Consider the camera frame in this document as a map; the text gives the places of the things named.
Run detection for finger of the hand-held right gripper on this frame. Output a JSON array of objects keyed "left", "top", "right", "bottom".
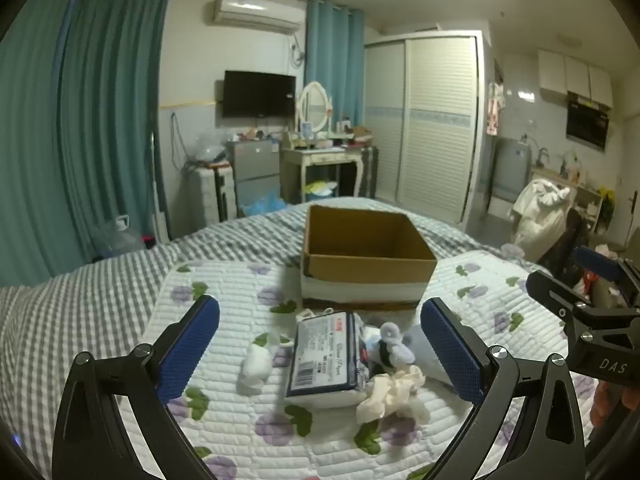
[
  {"left": 574, "top": 246, "right": 640, "bottom": 307},
  {"left": 526, "top": 270, "right": 592, "bottom": 332}
]

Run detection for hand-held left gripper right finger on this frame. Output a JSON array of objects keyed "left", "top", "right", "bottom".
[{"left": 420, "top": 297, "right": 587, "bottom": 480}]

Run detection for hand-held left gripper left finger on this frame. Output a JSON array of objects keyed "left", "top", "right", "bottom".
[{"left": 51, "top": 294, "right": 221, "bottom": 480}]

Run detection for beige cloth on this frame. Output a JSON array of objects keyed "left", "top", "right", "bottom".
[{"left": 356, "top": 365, "right": 432, "bottom": 425}]

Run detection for small white strapped cloth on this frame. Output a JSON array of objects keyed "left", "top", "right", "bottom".
[{"left": 295, "top": 308, "right": 335, "bottom": 324}]

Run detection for plastic-wrapped tissue pack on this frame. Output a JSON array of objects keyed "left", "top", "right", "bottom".
[{"left": 284, "top": 311, "right": 372, "bottom": 407}]

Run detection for brown cardboard box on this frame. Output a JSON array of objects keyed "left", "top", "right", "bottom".
[{"left": 300, "top": 204, "right": 438, "bottom": 311}]

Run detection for person's right hand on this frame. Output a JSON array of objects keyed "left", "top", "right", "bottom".
[{"left": 591, "top": 381, "right": 640, "bottom": 428}]

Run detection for black chair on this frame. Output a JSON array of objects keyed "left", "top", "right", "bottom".
[{"left": 537, "top": 207, "right": 591, "bottom": 281}]

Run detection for yellow flowers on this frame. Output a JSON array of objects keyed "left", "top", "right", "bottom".
[{"left": 597, "top": 187, "right": 616, "bottom": 233}]

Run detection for wooden shelf with bottles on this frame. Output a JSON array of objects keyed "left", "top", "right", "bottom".
[{"left": 530, "top": 162, "right": 606, "bottom": 233}]

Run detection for white jacket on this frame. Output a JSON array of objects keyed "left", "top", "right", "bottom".
[{"left": 510, "top": 178, "right": 573, "bottom": 261}]

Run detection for white floral quilted mat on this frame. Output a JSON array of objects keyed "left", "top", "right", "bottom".
[{"left": 130, "top": 250, "right": 601, "bottom": 480}]

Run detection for grey washing machine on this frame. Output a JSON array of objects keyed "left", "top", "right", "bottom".
[{"left": 492, "top": 136, "right": 533, "bottom": 203}]

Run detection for clear water jug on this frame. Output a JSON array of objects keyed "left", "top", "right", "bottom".
[{"left": 92, "top": 215, "right": 147, "bottom": 261}]

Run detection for black range hood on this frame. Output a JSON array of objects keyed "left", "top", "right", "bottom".
[{"left": 566, "top": 91, "right": 613, "bottom": 151}]

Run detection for white ribbed suitcase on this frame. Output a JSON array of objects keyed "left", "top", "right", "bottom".
[{"left": 192, "top": 165, "right": 236, "bottom": 226}]

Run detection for blue plastic bag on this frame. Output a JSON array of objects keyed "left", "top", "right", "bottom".
[{"left": 240, "top": 192, "right": 288, "bottom": 218}]

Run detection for pink hanging cloth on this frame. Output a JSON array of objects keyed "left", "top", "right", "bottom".
[{"left": 486, "top": 82, "right": 506, "bottom": 136}]

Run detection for dark striped suitcase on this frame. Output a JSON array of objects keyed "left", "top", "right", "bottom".
[{"left": 360, "top": 146, "right": 379, "bottom": 199}]

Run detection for grey small fridge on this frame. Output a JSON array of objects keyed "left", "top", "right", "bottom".
[{"left": 226, "top": 139, "right": 282, "bottom": 211}]

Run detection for clear plastic bag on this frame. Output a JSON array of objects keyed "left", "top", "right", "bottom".
[{"left": 192, "top": 132, "right": 228, "bottom": 163}]

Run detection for white sliding-door wardrobe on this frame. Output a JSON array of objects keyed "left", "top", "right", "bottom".
[{"left": 362, "top": 30, "right": 488, "bottom": 226}]

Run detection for basket under dressing table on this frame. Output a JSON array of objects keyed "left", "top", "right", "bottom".
[{"left": 304, "top": 180, "right": 341, "bottom": 203}]

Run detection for cream dressing table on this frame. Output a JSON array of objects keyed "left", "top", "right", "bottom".
[{"left": 279, "top": 144, "right": 365, "bottom": 206}]

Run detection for wide teal curtain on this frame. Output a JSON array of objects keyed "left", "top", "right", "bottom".
[{"left": 0, "top": 0, "right": 173, "bottom": 288}]

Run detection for white oval mirror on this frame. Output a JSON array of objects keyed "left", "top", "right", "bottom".
[{"left": 296, "top": 81, "right": 333, "bottom": 136}]

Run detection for narrow teal curtain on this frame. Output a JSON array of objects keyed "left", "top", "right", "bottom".
[{"left": 304, "top": 0, "right": 366, "bottom": 128}]

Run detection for white air conditioner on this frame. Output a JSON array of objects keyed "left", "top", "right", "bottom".
[{"left": 214, "top": 0, "right": 306, "bottom": 36}]

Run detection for white wall cabinets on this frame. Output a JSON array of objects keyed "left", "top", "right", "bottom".
[{"left": 537, "top": 49, "right": 613, "bottom": 108}]

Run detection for black wall television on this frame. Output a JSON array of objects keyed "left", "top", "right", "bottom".
[{"left": 222, "top": 70, "right": 297, "bottom": 120}]

